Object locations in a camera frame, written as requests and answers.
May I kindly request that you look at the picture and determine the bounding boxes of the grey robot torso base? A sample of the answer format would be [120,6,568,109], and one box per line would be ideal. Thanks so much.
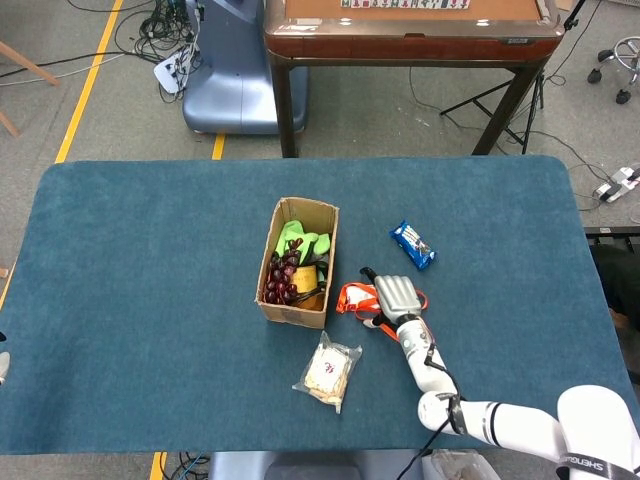
[207,449,426,480]

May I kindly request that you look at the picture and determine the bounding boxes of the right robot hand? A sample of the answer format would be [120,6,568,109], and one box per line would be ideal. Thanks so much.
[359,266,424,329]

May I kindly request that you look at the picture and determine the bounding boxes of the black floor cable bundle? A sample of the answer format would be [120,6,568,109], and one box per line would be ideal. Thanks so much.
[114,0,201,104]

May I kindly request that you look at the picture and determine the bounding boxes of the chrome rolling stool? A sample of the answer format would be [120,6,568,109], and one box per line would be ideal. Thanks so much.
[587,35,640,106]

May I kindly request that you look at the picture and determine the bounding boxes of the clear bag of white snacks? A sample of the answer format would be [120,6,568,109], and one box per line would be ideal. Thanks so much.
[291,330,363,415]

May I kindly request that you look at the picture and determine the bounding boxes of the blue felt table mat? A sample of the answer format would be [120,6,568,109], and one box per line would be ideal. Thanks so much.
[0,154,640,456]

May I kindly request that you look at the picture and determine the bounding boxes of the brown mahjong table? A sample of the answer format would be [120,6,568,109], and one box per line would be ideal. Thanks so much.
[263,0,566,159]

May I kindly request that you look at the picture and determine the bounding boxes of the clear plastic wrap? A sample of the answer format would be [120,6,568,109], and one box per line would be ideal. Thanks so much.
[422,448,496,480]

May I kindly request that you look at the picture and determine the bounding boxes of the black frame beside table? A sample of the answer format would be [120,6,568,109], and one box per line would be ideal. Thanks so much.
[584,225,640,321]

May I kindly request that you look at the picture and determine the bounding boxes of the cables under table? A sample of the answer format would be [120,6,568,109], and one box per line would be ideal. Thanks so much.
[167,451,210,480]

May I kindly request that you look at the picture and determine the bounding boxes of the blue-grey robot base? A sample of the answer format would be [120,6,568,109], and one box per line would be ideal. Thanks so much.
[181,0,309,135]

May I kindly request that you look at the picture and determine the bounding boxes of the purple grape bunch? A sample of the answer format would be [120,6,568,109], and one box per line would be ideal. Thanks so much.
[263,237,304,305]

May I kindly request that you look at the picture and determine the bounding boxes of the wooden pole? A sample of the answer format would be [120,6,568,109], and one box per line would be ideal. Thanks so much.
[0,40,60,87]

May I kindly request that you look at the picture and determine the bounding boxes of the white power strip with plugs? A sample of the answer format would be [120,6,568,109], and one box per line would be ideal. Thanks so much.
[153,47,199,95]

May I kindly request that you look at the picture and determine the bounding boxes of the black tripod stand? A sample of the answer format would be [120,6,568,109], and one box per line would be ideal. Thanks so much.
[439,0,589,155]

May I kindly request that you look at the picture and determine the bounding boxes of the white and black power strip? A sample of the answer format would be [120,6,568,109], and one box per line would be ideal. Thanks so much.
[593,166,640,204]

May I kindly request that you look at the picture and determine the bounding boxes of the face-up mahjong tile row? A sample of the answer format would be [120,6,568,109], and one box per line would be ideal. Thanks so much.
[341,0,471,10]

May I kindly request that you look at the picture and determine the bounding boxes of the blue cookie snack pack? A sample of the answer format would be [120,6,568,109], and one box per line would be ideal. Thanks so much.
[388,219,438,272]

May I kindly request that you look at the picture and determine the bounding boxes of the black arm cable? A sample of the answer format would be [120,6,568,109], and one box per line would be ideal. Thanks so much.
[396,329,466,480]

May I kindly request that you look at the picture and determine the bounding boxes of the open cardboard box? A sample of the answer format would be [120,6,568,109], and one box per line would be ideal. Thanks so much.
[255,196,341,330]

